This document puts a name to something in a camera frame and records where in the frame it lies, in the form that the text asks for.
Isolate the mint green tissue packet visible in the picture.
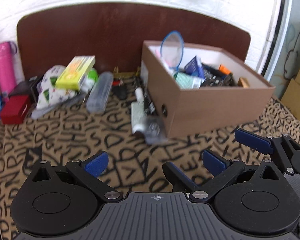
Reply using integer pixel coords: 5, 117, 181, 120
174, 72, 205, 89

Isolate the letter patterned beige cloth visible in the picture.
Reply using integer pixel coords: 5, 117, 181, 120
0, 81, 300, 239

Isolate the tan wooden block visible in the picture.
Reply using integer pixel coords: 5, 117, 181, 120
237, 77, 250, 88

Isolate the translucent grey toothbrush case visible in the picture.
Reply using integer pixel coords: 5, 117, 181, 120
86, 72, 114, 114

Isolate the brown cardboard storage box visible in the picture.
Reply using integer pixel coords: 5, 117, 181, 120
141, 41, 275, 138

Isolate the white floral cloth pouch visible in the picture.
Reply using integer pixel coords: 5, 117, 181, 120
36, 65, 78, 109

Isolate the white small tube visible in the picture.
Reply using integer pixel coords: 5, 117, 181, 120
135, 87, 145, 103

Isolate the green white bottle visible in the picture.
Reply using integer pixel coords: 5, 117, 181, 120
81, 68, 98, 93

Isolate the blue small carton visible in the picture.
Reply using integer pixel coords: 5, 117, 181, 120
184, 56, 205, 79

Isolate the red small box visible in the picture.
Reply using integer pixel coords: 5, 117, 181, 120
0, 95, 32, 125

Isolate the yellow green medicine box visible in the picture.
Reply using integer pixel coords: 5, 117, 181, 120
56, 56, 95, 91

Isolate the black small box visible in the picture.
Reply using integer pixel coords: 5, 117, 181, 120
8, 75, 43, 103

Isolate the pink cloth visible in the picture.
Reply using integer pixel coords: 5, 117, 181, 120
155, 47, 180, 70

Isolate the blue rimmed mesh strainer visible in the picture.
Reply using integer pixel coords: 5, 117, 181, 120
160, 30, 184, 71

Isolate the dark brown wooden headboard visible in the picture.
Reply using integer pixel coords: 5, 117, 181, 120
17, 2, 251, 78

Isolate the pink thermos bottle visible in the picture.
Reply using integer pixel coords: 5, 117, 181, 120
0, 41, 18, 98

